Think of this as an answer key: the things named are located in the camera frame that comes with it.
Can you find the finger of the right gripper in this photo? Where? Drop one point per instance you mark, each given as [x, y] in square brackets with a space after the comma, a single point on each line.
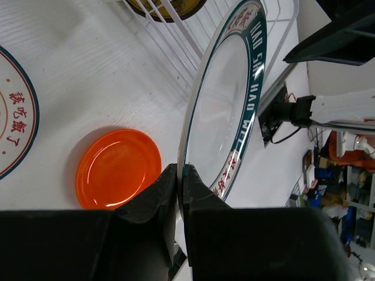
[347, 40]

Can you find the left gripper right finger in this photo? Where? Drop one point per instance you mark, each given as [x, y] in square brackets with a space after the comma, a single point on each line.
[225, 243]

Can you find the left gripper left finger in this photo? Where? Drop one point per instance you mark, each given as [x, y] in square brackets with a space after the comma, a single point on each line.
[133, 242]

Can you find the orange plastic plate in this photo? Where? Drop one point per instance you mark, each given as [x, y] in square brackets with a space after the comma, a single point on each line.
[115, 168]

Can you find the white plate dark-blue rim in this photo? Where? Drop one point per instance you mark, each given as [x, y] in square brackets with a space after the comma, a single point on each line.
[224, 99]

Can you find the white plate orange sunburst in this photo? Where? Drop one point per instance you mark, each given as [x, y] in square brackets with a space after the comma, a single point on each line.
[20, 113]

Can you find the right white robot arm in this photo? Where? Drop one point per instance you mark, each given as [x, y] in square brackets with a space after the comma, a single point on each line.
[347, 111]

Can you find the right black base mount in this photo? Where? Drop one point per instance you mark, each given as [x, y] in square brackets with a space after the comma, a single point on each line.
[269, 125]

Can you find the white wire dish rack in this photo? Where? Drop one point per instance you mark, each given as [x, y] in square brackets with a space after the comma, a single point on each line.
[176, 34]

